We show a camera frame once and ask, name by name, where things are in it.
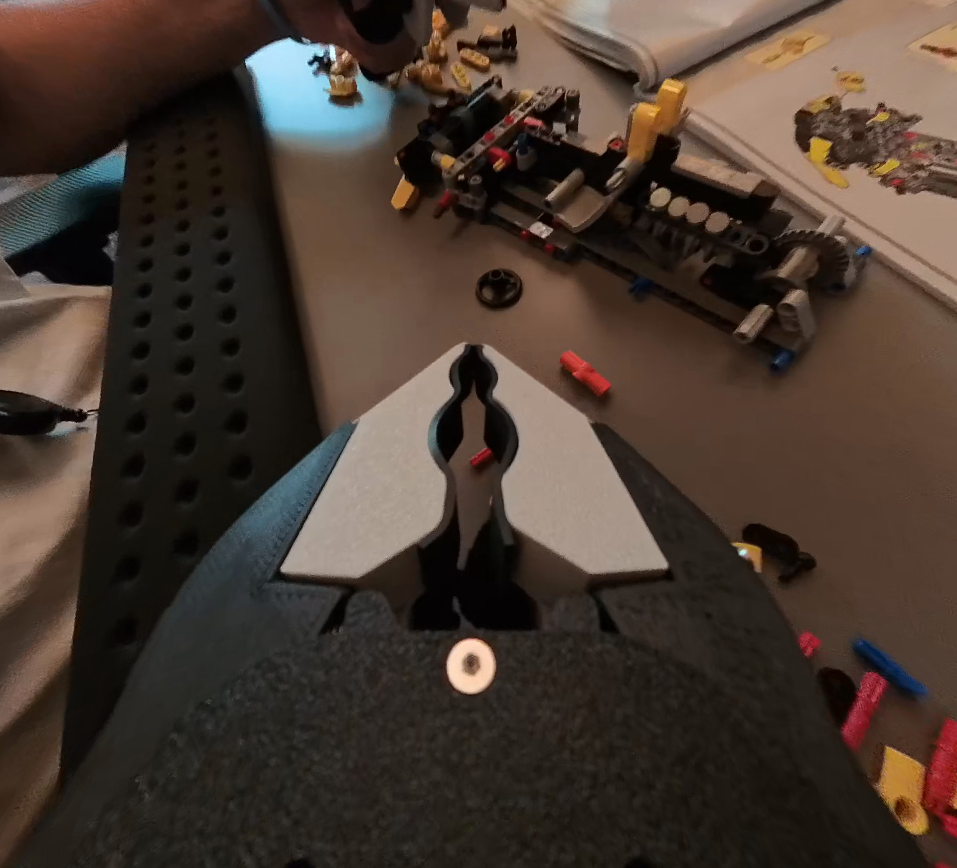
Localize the black lego connector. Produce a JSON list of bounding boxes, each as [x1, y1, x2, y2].
[[742, 523, 818, 582]]

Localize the red lego axle pin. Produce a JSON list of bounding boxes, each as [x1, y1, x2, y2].
[[559, 351, 613, 397]]

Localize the yellow lego connector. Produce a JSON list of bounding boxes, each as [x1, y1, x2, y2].
[[871, 744, 932, 835]]

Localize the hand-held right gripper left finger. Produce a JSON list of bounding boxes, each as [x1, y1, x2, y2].
[[278, 342, 478, 581]]

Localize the person's left forearm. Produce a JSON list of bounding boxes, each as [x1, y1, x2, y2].
[[0, 0, 259, 177]]

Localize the black lego steering wheel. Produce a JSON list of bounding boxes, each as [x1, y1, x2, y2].
[[475, 268, 524, 310]]

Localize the pile of yellow black lego pieces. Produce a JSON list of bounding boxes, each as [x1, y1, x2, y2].
[[308, 8, 518, 99]]

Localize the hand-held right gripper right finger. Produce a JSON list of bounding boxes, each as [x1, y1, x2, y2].
[[477, 342, 670, 581]]

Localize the lego car chassis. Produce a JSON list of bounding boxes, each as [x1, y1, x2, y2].
[[390, 77, 874, 372]]

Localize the lego instruction booklet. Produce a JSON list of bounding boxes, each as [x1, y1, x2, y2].
[[527, 0, 957, 308]]

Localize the pile of red blue pins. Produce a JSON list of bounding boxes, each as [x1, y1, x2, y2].
[[796, 629, 957, 862]]

